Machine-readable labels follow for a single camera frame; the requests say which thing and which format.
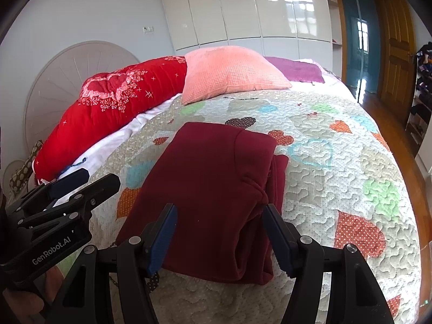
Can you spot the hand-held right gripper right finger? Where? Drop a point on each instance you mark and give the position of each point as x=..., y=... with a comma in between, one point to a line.
x=275, y=236

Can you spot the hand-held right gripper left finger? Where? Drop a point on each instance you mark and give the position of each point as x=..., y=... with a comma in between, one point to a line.
x=165, y=236

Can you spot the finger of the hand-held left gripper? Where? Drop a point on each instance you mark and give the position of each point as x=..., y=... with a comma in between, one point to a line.
x=69, y=180
x=101, y=185

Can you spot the maroon knit garment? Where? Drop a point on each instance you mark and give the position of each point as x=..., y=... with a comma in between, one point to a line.
x=209, y=182

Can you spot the person's left hand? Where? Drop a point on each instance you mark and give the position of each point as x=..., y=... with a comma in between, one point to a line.
x=20, y=303

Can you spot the polka dot cloth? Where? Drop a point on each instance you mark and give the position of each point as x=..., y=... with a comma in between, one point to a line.
x=25, y=168

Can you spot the heart patterned quilted bedspread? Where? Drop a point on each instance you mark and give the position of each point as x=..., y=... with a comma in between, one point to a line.
x=337, y=192

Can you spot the red floral quilt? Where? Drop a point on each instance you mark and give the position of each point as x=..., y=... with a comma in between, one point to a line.
x=111, y=108

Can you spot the round white headboard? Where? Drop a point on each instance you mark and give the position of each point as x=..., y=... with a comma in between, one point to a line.
x=67, y=74

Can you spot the purple cushion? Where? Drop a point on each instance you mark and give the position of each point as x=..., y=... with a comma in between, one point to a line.
x=297, y=69

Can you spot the white box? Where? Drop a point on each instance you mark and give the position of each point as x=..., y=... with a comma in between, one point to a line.
x=425, y=155

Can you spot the pink textured pillow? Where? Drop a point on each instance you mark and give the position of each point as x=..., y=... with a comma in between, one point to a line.
x=229, y=71

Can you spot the cluttered storage rack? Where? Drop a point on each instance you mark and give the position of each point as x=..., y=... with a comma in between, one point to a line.
x=422, y=91

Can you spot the wooden door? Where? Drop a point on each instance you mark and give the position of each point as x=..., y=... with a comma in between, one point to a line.
x=396, y=50

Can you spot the glossy white wardrobe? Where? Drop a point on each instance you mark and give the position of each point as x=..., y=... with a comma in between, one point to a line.
x=243, y=6

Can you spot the white wall switch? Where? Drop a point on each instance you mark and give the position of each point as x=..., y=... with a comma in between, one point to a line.
x=148, y=29

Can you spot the wooden door frame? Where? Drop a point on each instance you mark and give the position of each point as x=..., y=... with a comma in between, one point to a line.
x=339, y=23

